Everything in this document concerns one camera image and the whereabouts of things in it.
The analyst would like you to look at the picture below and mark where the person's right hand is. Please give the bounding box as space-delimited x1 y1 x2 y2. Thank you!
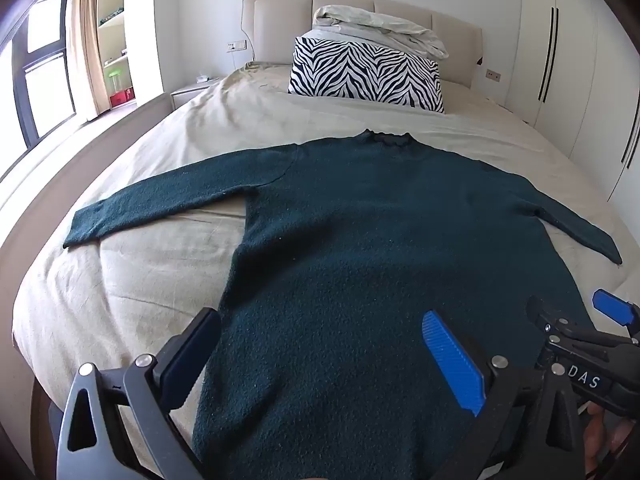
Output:
582 405 636 478

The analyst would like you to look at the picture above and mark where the beige bed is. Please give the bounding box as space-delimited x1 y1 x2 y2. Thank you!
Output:
0 60 640 480

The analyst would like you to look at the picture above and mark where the black framed window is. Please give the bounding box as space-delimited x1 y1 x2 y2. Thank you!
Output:
0 0 76 181

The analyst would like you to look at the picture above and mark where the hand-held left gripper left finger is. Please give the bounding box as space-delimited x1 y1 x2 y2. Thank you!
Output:
57 308 221 480

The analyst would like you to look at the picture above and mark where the beige nightstand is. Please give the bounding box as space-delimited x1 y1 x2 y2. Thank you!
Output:
171 77 221 109

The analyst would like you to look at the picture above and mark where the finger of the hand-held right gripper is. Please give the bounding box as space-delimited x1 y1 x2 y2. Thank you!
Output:
592 289 640 333
527 296 571 341

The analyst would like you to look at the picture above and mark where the beige padded headboard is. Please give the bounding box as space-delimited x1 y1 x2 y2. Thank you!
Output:
241 0 483 86

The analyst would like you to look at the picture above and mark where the white open shelf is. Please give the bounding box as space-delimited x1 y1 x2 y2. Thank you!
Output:
97 0 138 111

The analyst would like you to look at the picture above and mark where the zebra print pillow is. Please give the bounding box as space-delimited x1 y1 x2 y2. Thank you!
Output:
288 36 446 115

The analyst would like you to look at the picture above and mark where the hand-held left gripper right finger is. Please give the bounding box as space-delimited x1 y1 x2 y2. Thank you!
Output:
422 310 586 480

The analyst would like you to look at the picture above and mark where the dark green knit sweater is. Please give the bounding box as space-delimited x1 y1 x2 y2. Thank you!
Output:
63 129 623 480

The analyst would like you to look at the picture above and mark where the beige curtain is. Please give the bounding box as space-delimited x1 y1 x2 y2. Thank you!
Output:
67 0 111 121

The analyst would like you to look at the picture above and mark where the white wardrobe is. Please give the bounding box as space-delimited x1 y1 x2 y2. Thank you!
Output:
505 0 640 201

